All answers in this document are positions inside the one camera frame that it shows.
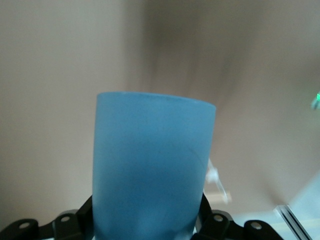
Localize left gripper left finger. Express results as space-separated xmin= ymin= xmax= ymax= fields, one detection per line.
xmin=0 ymin=196 xmax=97 ymax=240

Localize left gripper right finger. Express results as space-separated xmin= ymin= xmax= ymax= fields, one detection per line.
xmin=192 ymin=193 xmax=279 ymax=240

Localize blue plastic cup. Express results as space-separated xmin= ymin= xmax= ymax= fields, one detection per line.
xmin=91 ymin=91 xmax=217 ymax=240

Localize brown table cover sheet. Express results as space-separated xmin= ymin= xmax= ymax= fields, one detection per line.
xmin=0 ymin=0 xmax=320 ymax=240

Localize aluminium frame profile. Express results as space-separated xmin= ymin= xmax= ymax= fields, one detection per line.
xmin=273 ymin=204 xmax=320 ymax=240

